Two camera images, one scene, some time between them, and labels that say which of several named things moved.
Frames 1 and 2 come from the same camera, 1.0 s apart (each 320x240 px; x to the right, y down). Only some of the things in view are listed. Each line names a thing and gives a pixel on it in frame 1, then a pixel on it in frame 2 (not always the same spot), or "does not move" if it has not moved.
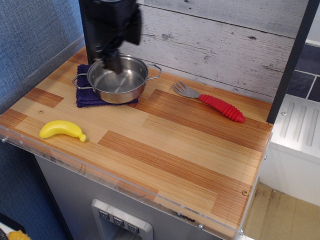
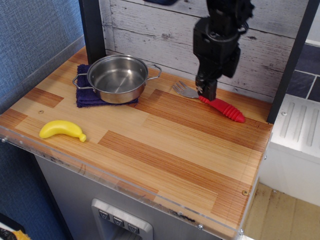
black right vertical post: [293, 56] does not move
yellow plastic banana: [59, 127] does not move
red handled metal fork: [229, 111] does not move
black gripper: [109, 25] → [218, 55]
